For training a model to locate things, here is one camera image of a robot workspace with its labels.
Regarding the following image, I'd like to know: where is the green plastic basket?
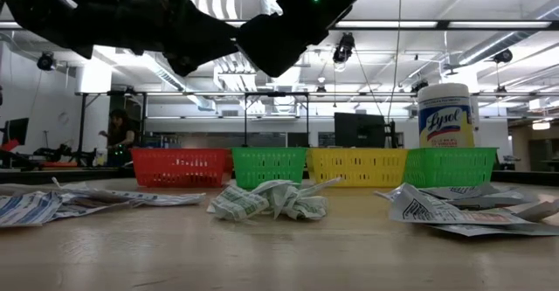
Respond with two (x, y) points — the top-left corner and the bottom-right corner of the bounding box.
(402, 147), (498, 189)
(230, 147), (310, 191)

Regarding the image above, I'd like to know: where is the red plastic basket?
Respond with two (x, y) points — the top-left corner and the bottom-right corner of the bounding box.
(129, 147), (232, 190)

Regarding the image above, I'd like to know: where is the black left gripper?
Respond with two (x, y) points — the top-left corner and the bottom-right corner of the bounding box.
(139, 0), (240, 77)

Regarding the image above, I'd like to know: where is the red distant object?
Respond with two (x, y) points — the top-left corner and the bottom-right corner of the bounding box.
(0, 137), (23, 155)

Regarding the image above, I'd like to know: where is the black overhead beam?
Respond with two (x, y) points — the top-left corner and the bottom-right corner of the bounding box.
(0, 18), (559, 31)

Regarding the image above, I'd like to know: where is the yellow plastic basket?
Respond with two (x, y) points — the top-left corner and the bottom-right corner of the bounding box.
(307, 147), (410, 189)

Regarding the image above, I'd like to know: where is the black overhead camera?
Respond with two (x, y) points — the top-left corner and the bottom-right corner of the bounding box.
(331, 31), (356, 65)

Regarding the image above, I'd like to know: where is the black aluminium table frame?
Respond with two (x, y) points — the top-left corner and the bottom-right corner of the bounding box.
(0, 167), (559, 187)

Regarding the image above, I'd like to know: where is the black mounted camera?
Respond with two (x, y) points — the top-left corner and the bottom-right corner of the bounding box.
(36, 51), (57, 72)
(492, 48), (514, 65)

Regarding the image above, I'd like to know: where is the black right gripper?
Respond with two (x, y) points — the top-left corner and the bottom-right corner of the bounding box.
(238, 0), (379, 79)

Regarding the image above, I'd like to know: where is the dark distant monitor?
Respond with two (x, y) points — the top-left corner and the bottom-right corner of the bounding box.
(0, 116), (30, 148)

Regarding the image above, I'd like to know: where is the yellow Lysol wipes canister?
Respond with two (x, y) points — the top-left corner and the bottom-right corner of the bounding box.
(417, 82), (475, 149)

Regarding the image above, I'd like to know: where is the black distant workstation frame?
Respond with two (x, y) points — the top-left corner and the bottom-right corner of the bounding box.
(73, 89), (312, 149)

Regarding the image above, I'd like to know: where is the person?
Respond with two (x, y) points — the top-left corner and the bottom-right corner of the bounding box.
(98, 108), (137, 168)

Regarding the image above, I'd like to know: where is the black monitor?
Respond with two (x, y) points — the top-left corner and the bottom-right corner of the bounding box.
(334, 112), (387, 149)

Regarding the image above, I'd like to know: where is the blue striped bandage packet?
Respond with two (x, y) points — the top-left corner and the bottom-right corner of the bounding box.
(0, 190), (65, 229)
(126, 191), (206, 208)
(51, 177), (132, 220)

